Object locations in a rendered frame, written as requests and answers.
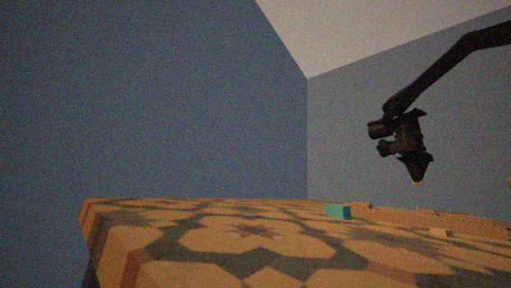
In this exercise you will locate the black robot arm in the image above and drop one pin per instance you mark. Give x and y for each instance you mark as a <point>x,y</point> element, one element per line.
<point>495,36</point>

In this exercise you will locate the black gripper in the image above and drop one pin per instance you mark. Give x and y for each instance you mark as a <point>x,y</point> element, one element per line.
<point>415,157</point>

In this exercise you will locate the green rectangular block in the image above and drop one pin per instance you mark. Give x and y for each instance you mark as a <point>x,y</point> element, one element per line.
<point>337,211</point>

